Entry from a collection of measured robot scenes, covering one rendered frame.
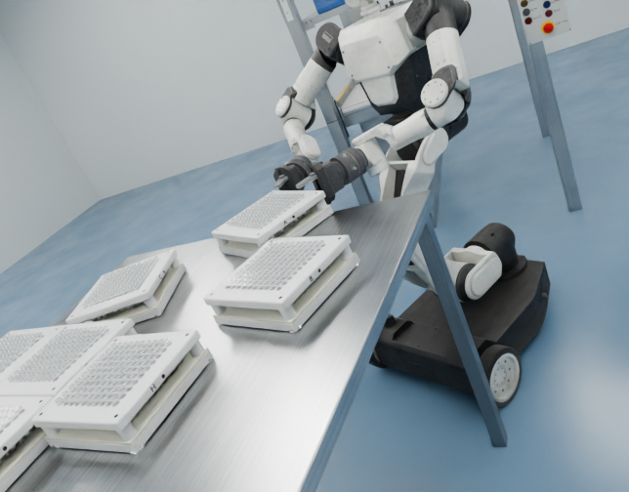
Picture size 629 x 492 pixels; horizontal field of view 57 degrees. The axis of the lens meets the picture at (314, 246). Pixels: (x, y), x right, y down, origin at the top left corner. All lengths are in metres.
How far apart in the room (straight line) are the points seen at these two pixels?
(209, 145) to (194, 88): 0.70
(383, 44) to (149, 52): 5.60
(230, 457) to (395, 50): 1.27
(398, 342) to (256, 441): 1.29
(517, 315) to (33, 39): 7.00
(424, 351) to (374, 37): 1.04
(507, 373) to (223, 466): 1.30
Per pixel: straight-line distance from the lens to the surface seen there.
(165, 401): 1.11
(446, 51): 1.67
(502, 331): 2.09
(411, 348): 2.12
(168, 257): 1.65
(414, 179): 1.90
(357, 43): 1.88
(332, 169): 1.64
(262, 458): 0.91
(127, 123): 7.74
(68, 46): 7.87
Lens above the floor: 1.41
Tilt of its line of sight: 23 degrees down
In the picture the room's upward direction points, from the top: 24 degrees counter-clockwise
